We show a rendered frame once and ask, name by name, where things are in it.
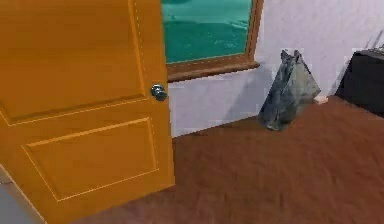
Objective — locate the round metal door knob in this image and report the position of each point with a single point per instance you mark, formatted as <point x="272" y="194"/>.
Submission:
<point x="159" y="92"/>

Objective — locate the grey crumpled bag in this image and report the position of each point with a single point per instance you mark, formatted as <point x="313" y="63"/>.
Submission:
<point x="288" y="93"/>

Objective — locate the orange wooden room door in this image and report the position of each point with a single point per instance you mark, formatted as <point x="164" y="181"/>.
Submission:
<point x="73" y="100"/>

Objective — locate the brown framed window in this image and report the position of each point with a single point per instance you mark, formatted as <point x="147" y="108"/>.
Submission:
<point x="206" y="30"/>

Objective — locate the black cabinet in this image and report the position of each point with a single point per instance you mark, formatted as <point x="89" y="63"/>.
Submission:
<point x="365" y="81"/>

